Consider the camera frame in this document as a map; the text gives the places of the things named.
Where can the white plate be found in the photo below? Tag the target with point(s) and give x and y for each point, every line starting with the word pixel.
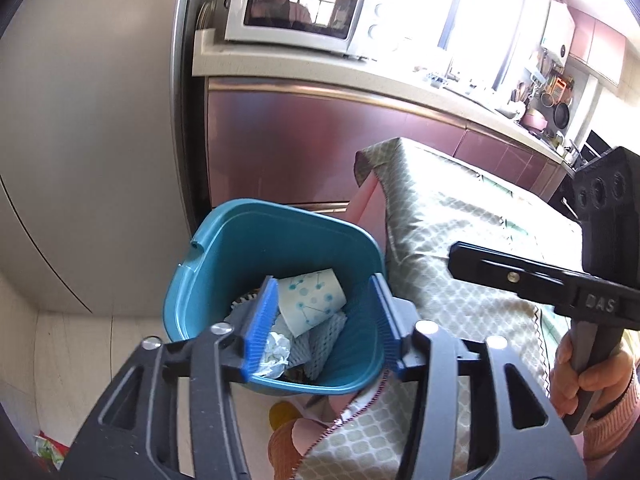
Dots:
pixel 204 16

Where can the grey foam fruit net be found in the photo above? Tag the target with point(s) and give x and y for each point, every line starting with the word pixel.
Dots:
pixel 320 342

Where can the kitchen window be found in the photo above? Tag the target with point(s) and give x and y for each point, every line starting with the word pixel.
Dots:
pixel 480 20

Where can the blue plastic bin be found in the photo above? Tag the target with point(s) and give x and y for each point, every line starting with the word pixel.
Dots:
pixel 260 240

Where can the silver refrigerator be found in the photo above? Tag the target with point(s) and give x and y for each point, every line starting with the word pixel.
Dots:
pixel 100 110

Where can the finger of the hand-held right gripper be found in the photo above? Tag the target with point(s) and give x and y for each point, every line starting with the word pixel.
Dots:
pixel 500 270

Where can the kitchen utensil holder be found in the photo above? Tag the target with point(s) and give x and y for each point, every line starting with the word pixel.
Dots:
pixel 520 94

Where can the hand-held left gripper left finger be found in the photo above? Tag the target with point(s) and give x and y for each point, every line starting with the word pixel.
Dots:
pixel 260 325

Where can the person's right hand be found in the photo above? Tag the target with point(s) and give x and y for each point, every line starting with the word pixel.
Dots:
pixel 607 375

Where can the black frying pan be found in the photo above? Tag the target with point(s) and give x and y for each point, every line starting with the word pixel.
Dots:
pixel 561 116

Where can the black kitchen appliance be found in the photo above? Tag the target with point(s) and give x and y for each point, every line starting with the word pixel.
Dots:
pixel 597 144

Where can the pink wall cabinets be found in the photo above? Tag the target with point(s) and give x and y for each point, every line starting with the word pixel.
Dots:
pixel 600 45

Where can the white blue-dotted paper cup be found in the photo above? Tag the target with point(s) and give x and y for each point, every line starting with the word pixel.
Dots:
pixel 310 300

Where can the brown ribbed cloth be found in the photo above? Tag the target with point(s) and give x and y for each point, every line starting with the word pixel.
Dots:
pixel 285 452

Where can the green snack packet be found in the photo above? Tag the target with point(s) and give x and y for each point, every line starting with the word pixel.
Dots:
pixel 50 447

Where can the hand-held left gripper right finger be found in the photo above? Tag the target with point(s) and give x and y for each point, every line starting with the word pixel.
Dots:
pixel 382 320

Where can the yellow round object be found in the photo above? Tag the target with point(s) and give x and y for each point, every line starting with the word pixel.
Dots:
pixel 282 415

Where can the white microwave oven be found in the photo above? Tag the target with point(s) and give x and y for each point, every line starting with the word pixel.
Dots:
pixel 371 20

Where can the person's right forearm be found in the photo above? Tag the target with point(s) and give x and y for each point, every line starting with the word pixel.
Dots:
pixel 617 425

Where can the pink under cloth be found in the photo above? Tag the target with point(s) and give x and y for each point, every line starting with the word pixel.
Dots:
pixel 367 210

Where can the green checked tablecloth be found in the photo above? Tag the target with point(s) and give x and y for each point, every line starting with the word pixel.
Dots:
pixel 450 220

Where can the pink cooking pot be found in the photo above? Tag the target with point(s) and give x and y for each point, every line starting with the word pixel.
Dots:
pixel 534 120

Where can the white tissue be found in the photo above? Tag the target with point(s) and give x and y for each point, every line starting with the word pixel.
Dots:
pixel 275 352

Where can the white kitchen countertop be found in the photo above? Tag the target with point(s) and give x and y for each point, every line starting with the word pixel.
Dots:
pixel 280 67

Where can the maroon kitchen cabinet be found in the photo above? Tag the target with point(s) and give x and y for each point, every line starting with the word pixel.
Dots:
pixel 300 135

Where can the white water heater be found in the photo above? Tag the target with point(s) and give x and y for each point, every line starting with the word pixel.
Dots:
pixel 560 30

